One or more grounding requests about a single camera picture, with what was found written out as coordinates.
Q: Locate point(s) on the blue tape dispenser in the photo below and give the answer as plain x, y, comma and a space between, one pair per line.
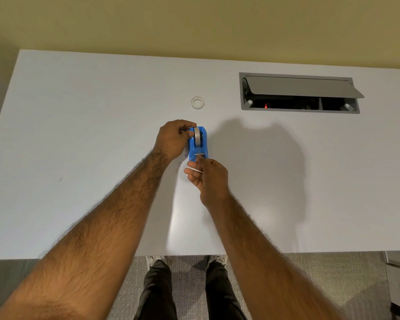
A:
203, 143

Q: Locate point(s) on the black trousers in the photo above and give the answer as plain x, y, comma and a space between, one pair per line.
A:
156, 293

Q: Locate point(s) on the person's left fingers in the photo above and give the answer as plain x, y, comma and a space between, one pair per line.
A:
186, 124

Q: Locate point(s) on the person's right hand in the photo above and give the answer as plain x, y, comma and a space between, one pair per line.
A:
212, 183

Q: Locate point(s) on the person's left forearm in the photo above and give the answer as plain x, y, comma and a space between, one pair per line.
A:
96, 236

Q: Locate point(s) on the grey tape roll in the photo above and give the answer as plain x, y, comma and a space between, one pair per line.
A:
197, 135

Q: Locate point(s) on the grey left shoe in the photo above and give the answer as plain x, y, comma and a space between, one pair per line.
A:
153, 260

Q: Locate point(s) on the grey shoe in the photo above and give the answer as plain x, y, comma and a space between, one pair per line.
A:
218, 259
153, 260

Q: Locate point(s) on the person's right thumb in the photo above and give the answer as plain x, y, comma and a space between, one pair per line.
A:
203, 161

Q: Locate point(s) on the white tape strip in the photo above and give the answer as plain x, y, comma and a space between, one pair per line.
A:
194, 170

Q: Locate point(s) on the grey right shoe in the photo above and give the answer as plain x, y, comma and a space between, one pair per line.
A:
218, 259

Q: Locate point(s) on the person's left hand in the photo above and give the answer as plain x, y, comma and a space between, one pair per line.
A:
169, 139

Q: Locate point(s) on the black power strip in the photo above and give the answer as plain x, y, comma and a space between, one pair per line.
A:
286, 105

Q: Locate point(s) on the person's right forearm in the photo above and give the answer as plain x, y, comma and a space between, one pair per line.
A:
270, 263

